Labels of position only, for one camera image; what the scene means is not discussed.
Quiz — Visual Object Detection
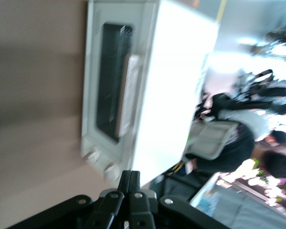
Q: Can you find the white box with blue print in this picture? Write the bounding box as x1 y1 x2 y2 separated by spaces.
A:
189 173 221 217

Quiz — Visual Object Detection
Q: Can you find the person in black shirt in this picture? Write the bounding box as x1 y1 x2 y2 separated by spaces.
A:
188 93 272 177

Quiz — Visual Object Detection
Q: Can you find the dark-haired person in white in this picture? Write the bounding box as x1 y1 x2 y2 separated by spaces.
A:
235 150 286 190

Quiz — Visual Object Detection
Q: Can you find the glass oven door with handle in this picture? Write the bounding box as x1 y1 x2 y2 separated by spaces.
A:
80 0 158 153

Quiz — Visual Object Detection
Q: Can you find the grey shoulder bag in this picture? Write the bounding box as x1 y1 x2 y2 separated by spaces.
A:
184 119 239 160

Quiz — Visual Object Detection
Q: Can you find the yellow pole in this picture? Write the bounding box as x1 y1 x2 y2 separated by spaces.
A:
216 0 227 22

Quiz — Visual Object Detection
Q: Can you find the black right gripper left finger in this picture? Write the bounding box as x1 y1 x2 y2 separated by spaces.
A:
7 169 132 229

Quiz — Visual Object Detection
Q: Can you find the white oven knob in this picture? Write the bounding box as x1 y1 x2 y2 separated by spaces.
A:
83 149 101 166
103 163 122 182

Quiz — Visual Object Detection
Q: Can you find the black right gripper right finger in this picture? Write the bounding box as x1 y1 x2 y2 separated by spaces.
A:
130 170 225 229

